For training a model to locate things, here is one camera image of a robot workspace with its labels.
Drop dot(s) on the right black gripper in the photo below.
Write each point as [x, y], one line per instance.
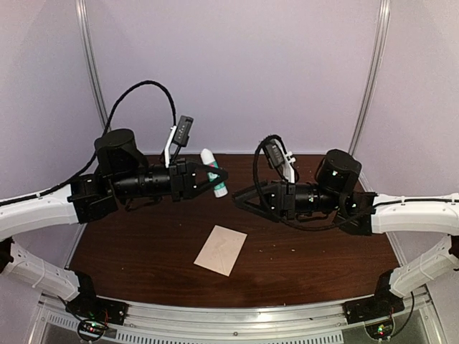
[280, 199]

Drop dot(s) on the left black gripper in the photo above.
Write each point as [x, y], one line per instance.
[188, 188]

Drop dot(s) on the beige envelope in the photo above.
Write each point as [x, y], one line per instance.
[221, 250]

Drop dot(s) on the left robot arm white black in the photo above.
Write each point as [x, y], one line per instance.
[84, 199]

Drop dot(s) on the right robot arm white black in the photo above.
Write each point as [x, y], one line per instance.
[358, 213]

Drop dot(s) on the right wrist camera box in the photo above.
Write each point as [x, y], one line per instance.
[280, 161]

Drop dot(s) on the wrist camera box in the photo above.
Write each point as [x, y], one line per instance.
[280, 161]
[179, 136]

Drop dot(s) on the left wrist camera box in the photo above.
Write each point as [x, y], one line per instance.
[179, 136]

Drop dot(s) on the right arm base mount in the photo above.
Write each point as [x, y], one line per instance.
[377, 315]

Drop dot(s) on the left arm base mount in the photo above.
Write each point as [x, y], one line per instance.
[95, 317]

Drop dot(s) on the left aluminium frame post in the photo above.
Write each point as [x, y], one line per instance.
[91, 64]

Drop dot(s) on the aluminium frame post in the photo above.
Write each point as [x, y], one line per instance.
[380, 39]
[91, 64]

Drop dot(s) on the right aluminium frame post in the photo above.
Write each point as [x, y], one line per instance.
[380, 39]

